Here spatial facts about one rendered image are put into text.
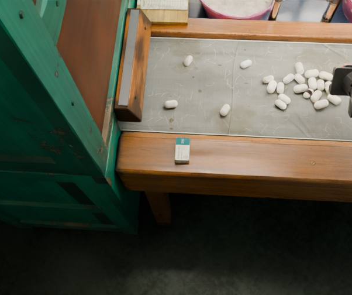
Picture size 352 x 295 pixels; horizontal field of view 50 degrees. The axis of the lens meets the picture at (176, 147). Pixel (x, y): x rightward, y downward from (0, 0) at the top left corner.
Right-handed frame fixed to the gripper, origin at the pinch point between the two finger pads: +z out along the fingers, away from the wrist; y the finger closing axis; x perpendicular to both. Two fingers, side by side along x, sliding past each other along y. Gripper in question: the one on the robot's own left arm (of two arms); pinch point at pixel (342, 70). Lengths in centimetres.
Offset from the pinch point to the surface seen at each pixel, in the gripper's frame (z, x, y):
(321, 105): -0.9, 9.0, 3.6
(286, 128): -4.6, 14.4, 12.5
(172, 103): -2.4, 9.6, 42.3
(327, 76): 5.9, 3.7, 1.5
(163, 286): 12, 96, 47
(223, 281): 15, 94, 22
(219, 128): -5.5, 14.8, 29.7
